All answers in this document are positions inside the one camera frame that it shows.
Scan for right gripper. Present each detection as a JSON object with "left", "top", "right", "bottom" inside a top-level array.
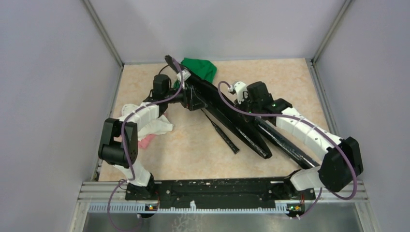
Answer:
[{"left": 234, "top": 93, "right": 261, "bottom": 123}]

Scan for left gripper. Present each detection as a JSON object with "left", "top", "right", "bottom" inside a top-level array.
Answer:
[{"left": 164, "top": 80, "right": 207, "bottom": 111}]

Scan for black racket bag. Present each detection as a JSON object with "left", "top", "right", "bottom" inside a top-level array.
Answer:
[{"left": 164, "top": 55, "right": 273, "bottom": 160}]

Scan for badminton racket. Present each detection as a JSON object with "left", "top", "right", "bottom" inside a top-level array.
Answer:
[{"left": 158, "top": 64, "right": 241, "bottom": 155}]

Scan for black shuttlecock tube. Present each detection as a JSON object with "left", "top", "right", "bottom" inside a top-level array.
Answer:
[{"left": 254, "top": 117, "right": 319, "bottom": 169}]

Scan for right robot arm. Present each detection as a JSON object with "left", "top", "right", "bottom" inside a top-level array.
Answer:
[{"left": 229, "top": 81, "right": 364, "bottom": 199}]

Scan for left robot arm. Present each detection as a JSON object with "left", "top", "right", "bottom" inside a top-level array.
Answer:
[{"left": 98, "top": 70, "right": 197, "bottom": 200}]

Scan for green cloth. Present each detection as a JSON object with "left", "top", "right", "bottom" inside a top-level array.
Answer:
[{"left": 180, "top": 58, "right": 217, "bottom": 84}]

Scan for white towel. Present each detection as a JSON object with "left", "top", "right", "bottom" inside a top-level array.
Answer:
[{"left": 118, "top": 104, "right": 174, "bottom": 141}]

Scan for pink cloth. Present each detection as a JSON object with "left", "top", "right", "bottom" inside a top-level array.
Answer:
[{"left": 138, "top": 134, "right": 156, "bottom": 149}]

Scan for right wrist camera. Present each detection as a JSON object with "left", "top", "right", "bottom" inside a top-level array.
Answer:
[{"left": 228, "top": 81, "right": 248, "bottom": 104}]

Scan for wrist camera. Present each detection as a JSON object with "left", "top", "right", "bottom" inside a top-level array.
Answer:
[
  {"left": 228, "top": 81, "right": 248, "bottom": 104},
  {"left": 176, "top": 69, "right": 191, "bottom": 82}
]

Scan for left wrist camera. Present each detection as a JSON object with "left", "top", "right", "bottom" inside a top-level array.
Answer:
[{"left": 176, "top": 69, "right": 191, "bottom": 82}]

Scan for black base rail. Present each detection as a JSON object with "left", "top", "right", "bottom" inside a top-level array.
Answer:
[{"left": 125, "top": 177, "right": 316, "bottom": 215}]

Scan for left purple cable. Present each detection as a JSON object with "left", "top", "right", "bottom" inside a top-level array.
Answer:
[{"left": 106, "top": 58, "right": 185, "bottom": 232}]

